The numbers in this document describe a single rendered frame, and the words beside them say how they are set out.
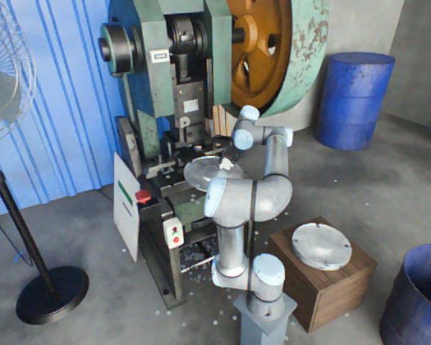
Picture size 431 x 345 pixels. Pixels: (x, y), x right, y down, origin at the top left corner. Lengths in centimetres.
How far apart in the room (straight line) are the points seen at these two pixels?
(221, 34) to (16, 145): 179
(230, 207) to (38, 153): 208
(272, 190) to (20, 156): 218
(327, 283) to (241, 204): 88
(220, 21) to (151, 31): 30
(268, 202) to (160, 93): 73
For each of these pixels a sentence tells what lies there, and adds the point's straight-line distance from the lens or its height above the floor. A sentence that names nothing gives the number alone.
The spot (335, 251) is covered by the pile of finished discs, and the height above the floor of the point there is 39.
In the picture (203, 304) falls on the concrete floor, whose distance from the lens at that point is 187.
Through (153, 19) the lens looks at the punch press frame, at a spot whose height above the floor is 144.
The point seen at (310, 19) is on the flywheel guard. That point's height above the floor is 142.
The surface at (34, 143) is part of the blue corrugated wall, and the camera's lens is 266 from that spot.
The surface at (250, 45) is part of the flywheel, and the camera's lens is 157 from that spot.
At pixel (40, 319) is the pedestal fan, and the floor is 3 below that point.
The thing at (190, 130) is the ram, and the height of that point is 96.
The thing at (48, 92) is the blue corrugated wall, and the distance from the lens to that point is 254.
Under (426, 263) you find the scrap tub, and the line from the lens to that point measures 187.
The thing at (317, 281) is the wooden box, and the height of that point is 35.
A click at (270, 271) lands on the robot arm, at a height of 68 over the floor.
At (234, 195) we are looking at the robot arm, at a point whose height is 107.
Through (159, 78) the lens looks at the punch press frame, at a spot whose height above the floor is 122.
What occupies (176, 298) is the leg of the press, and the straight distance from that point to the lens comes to 186.
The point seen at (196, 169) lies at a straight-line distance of 145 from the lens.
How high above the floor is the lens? 155
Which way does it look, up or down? 33 degrees down
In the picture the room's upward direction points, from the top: 2 degrees counter-clockwise
